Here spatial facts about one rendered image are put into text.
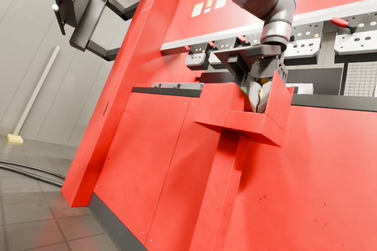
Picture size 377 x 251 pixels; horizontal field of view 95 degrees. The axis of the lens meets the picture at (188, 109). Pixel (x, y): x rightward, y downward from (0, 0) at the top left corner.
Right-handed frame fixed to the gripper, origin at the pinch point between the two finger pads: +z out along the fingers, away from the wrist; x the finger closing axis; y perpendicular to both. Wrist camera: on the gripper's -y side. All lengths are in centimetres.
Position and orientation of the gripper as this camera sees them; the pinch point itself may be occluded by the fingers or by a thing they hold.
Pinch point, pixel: (257, 110)
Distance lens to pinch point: 48.7
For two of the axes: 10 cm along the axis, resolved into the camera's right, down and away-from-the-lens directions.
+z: -2.4, 9.6, -1.2
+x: -7.1, -0.9, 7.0
